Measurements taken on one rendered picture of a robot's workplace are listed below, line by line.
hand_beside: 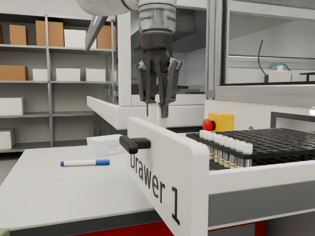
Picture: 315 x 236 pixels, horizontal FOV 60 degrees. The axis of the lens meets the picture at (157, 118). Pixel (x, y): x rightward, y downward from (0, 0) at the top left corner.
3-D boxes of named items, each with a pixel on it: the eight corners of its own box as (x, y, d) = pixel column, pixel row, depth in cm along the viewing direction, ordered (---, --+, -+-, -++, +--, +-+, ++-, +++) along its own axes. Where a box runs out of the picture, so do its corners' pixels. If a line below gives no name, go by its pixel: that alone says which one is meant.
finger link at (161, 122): (163, 103, 68) (166, 103, 68) (163, 131, 69) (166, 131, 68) (156, 104, 66) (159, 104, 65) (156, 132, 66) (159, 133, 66)
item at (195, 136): (244, 159, 34) (244, 155, 34) (185, 136, 50) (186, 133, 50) (257, 158, 34) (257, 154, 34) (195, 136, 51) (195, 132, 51)
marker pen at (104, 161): (60, 167, 77) (60, 161, 77) (61, 165, 79) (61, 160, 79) (109, 165, 79) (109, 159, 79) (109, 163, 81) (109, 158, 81)
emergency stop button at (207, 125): (207, 133, 77) (207, 119, 77) (200, 131, 81) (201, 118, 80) (216, 133, 78) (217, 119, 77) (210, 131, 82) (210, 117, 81)
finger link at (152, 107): (150, 103, 67) (147, 103, 67) (150, 131, 68) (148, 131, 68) (157, 103, 69) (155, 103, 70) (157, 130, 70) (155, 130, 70)
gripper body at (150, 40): (133, 33, 65) (133, 72, 66) (161, 28, 60) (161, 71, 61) (153, 38, 71) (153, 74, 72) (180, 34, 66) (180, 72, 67)
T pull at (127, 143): (129, 155, 34) (129, 144, 34) (118, 143, 41) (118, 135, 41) (156, 153, 35) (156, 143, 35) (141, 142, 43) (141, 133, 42)
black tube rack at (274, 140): (243, 204, 34) (244, 154, 34) (185, 166, 51) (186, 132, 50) (367, 185, 41) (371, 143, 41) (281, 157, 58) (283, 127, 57)
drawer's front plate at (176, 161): (191, 260, 26) (192, 147, 25) (127, 172, 54) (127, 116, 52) (207, 256, 27) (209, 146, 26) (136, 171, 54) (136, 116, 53)
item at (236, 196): (200, 233, 28) (201, 176, 27) (138, 166, 52) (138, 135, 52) (442, 189, 41) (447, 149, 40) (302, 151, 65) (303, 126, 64)
